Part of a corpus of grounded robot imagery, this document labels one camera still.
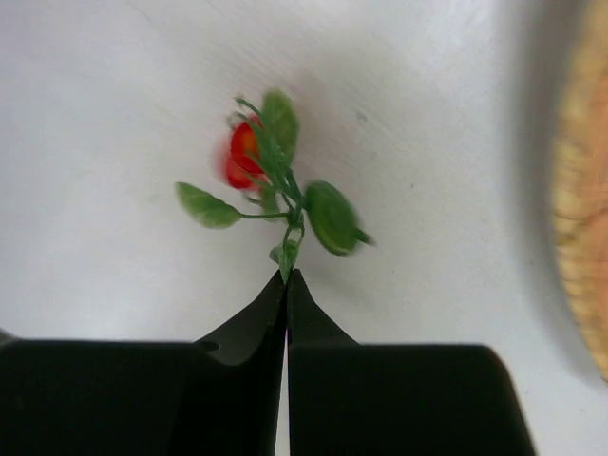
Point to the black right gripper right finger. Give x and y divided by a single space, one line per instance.
347 398

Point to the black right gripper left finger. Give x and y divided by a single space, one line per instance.
217 395

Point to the fake cherry bunch with leaves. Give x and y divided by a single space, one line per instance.
258 162

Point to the woven wicker fruit bowl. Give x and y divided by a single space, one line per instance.
579 181

